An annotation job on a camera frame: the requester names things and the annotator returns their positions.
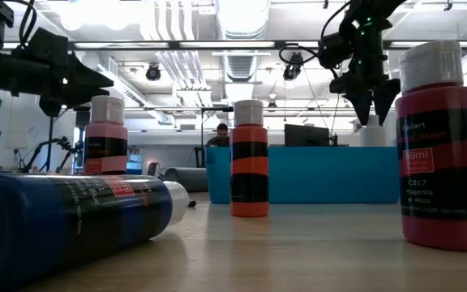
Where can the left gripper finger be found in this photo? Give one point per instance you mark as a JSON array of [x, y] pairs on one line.
[[81, 94], [83, 75]]

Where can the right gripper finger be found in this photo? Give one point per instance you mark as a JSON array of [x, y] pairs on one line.
[[384, 99], [361, 105]]

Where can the large white paint bottle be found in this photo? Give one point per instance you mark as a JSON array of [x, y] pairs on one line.
[[373, 136]]

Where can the small magenta paint bottle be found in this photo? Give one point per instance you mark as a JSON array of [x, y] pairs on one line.
[[440, 227]]

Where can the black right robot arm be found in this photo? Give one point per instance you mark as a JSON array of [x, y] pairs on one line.
[[379, 10]]

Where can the black background robot arm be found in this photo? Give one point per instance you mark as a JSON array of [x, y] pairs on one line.
[[61, 142]]

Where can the small pink paint bottle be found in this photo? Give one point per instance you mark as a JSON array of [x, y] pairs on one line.
[[105, 136]]

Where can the small orange paint bottle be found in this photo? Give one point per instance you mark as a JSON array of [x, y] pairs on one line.
[[249, 162]]

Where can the small blue paint bottle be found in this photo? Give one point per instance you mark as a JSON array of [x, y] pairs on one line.
[[35, 227]]

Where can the black light stand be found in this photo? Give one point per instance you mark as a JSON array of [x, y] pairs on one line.
[[51, 142]]

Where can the black monitor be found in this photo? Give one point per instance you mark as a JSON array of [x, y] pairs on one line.
[[306, 136]]

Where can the white table lamp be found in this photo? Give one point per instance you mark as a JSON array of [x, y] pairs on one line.
[[15, 140]]

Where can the black ceiling spotlight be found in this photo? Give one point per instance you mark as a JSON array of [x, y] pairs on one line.
[[153, 73], [292, 71]]

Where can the teal plastic bin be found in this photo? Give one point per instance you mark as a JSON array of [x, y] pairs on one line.
[[318, 174]]

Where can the black overhead beam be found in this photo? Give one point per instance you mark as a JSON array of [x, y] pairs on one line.
[[175, 45]]

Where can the person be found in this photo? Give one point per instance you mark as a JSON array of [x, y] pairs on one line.
[[219, 140]]

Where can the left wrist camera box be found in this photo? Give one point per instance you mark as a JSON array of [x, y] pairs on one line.
[[49, 44]]

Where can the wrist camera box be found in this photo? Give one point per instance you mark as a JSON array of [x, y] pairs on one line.
[[49, 44], [332, 50]]

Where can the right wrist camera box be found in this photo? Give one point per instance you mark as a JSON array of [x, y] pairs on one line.
[[332, 50]]

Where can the silver ventilation duct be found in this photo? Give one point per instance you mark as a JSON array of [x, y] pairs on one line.
[[241, 20]]

